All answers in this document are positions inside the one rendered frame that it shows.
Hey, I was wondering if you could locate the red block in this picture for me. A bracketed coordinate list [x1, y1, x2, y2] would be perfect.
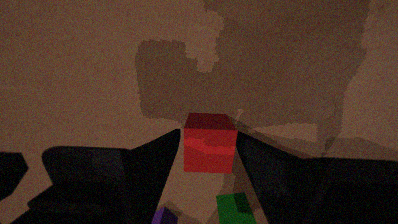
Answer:
[184, 113, 238, 174]

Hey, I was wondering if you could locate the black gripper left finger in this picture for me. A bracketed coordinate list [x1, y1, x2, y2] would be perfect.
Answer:
[42, 129, 180, 224]

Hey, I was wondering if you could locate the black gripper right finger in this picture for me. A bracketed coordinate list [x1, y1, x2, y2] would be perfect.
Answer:
[236, 131, 398, 224]

